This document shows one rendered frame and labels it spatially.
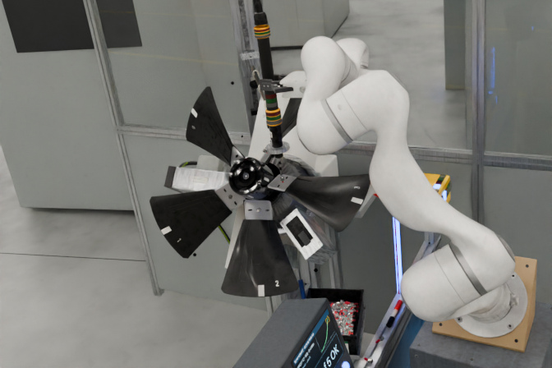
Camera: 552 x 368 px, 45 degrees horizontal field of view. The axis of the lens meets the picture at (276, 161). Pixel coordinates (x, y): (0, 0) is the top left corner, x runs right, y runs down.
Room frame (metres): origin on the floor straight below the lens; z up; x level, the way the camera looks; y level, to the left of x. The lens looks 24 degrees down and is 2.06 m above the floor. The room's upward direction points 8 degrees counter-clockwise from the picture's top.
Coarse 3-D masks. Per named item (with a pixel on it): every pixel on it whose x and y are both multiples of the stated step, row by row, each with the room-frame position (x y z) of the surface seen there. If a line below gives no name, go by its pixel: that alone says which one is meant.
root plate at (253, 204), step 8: (248, 200) 1.78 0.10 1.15; (256, 200) 1.79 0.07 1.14; (264, 200) 1.80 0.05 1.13; (248, 208) 1.77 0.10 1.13; (256, 208) 1.77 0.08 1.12; (264, 208) 1.78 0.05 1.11; (248, 216) 1.75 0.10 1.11; (256, 216) 1.76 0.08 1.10; (264, 216) 1.77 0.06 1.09; (272, 216) 1.77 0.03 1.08
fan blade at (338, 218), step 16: (352, 176) 1.76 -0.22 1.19; (368, 176) 1.74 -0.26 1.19; (288, 192) 1.72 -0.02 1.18; (304, 192) 1.72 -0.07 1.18; (320, 192) 1.71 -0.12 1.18; (336, 192) 1.70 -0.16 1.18; (352, 192) 1.69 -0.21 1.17; (320, 208) 1.65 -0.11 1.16; (336, 208) 1.64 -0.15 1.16; (352, 208) 1.63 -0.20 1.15; (336, 224) 1.59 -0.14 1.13
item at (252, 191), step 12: (240, 168) 1.82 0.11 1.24; (252, 168) 1.80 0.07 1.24; (264, 168) 1.79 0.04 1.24; (276, 168) 1.87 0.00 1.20; (228, 180) 1.81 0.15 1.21; (240, 180) 1.80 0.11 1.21; (252, 180) 1.77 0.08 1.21; (264, 180) 1.77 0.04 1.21; (240, 192) 1.76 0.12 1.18; (252, 192) 1.75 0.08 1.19; (264, 192) 1.78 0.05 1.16; (276, 192) 1.82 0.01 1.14
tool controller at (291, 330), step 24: (288, 312) 1.09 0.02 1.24; (312, 312) 1.06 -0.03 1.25; (264, 336) 1.03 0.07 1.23; (288, 336) 1.00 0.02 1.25; (312, 336) 1.01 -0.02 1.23; (336, 336) 1.07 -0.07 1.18; (240, 360) 0.98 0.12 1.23; (264, 360) 0.95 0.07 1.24; (288, 360) 0.94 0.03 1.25; (312, 360) 0.98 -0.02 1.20; (336, 360) 1.04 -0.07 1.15
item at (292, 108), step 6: (288, 102) 2.02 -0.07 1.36; (294, 102) 1.97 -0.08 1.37; (300, 102) 1.92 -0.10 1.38; (288, 108) 1.97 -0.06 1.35; (294, 108) 1.92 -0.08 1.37; (288, 114) 1.93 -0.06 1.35; (294, 114) 1.89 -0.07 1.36; (282, 120) 1.96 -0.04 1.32; (288, 120) 1.89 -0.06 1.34; (294, 120) 1.86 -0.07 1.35; (282, 126) 1.90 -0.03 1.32; (288, 126) 1.86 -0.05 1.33; (294, 126) 1.84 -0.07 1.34; (282, 132) 1.86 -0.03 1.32; (282, 138) 1.84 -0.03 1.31
